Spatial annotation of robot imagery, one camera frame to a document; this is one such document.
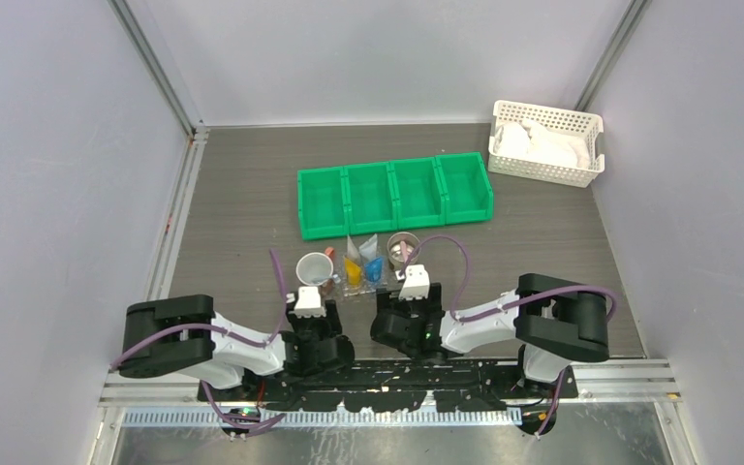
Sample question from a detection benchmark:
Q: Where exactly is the blue toothpaste tube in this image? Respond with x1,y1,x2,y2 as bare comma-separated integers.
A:
364,256,385,284

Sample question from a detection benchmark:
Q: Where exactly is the clear acrylic toothbrush holder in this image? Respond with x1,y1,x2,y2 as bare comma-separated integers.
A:
338,251,388,297

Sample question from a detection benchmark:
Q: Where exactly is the brown steel cup with handle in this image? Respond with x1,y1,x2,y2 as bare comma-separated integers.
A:
295,252,336,295

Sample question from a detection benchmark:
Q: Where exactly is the yellow toothpaste tube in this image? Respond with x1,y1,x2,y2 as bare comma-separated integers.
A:
344,256,363,287

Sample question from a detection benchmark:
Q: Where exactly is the clear oval acrylic tray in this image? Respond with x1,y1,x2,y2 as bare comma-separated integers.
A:
294,246,398,299

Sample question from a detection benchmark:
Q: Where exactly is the pink toothbrush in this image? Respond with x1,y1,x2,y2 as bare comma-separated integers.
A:
399,240,410,268

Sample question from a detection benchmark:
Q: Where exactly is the white toothpaste tube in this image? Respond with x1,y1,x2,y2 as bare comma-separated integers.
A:
346,235,362,264
357,233,379,263

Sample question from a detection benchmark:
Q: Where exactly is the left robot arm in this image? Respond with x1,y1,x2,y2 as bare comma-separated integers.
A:
110,287,356,401

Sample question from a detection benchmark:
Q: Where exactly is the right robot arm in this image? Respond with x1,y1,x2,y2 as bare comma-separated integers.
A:
370,265,617,398

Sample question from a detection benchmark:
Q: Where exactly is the white cloth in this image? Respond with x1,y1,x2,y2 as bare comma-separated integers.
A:
495,119,592,169

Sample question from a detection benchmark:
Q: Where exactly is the white perforated plastic basket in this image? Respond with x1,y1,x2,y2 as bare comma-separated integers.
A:
487,100,605,188

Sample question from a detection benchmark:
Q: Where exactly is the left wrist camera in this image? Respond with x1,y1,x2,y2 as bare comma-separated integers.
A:
293,286,326,318

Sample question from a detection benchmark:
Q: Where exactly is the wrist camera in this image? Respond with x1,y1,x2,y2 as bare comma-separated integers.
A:
396,264,431,301
293,286,326,318

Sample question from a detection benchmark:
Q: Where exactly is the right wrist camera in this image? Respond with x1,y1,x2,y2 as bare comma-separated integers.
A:
396,264,431,301

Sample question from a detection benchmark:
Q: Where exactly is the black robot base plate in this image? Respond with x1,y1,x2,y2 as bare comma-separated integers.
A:
198,358,577,434

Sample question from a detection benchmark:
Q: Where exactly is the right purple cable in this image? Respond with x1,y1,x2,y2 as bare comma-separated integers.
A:
404,234,620,438

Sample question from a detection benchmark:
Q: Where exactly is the purple cable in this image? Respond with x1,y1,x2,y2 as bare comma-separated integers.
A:
109,248,299,438
404,234,620,438

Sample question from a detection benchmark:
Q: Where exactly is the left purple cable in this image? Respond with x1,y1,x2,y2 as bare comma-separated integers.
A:
109,248,299,438

